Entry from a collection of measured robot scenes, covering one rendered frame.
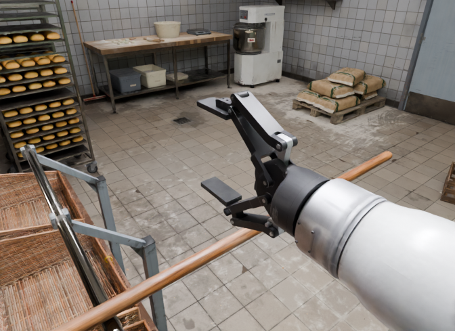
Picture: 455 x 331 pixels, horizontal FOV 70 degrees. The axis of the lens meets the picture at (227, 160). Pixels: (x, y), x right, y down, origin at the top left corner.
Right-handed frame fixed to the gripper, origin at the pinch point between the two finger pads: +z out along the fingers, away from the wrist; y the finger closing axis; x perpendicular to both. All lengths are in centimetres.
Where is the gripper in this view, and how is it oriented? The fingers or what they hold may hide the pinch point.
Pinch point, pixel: (210, 146)
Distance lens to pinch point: 49.4
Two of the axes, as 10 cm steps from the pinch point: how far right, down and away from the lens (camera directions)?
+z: -6.1, -3.8, 6.9
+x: 7.9, -3.0, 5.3
